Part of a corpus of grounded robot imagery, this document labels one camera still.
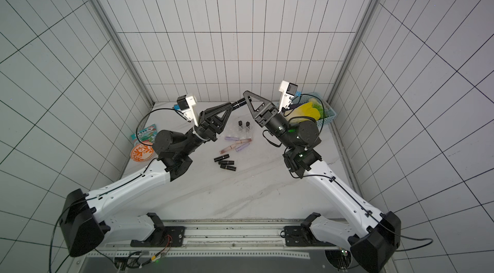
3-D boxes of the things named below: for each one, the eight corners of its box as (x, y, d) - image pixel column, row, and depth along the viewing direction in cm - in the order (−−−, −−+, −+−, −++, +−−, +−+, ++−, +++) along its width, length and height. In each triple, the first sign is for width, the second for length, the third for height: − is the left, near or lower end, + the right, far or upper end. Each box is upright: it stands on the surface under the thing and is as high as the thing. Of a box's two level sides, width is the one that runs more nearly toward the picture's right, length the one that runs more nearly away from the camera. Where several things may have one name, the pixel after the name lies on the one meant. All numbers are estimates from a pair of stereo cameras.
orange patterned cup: (131, 162, 96) (127, 158, 92) (139, 145, 102) (135, 141, 98) (151, 162, 96) (147, 158, 92) (157, 145, 102) (154, 141, 98)
